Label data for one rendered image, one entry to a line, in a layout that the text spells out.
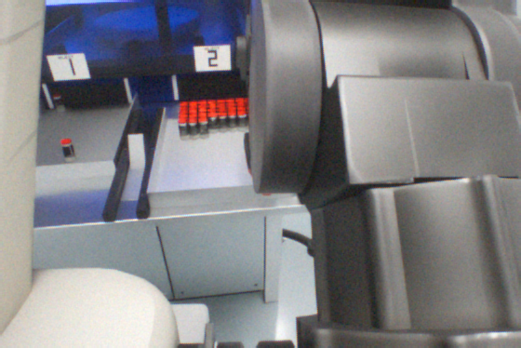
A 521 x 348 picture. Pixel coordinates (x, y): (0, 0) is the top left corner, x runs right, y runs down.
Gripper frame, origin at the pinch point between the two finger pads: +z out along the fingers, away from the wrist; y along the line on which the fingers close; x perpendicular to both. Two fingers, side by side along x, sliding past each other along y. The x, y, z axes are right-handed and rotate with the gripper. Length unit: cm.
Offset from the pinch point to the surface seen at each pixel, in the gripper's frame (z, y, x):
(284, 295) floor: 90, 42, -14
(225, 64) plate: -10.3, 37.9, 4.5
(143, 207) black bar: 0.3, -1.0, 21.2
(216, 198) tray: 1.3, 0.8, 8.9
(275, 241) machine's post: 54, 39, -9
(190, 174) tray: 2.0, 9.9, 13.8
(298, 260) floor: 90, 60, -24
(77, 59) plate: -14, 38, 39
